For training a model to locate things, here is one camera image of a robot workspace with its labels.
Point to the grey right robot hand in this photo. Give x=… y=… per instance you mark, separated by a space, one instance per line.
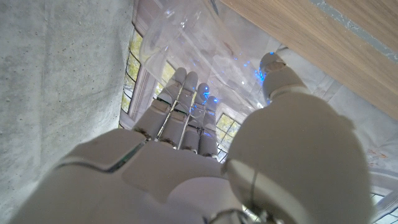
x=295 y=149

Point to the clear plastic bottle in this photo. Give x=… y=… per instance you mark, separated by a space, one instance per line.
x=192 y=40

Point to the printed window backdrop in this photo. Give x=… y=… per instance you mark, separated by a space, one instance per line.
x=373 y=137

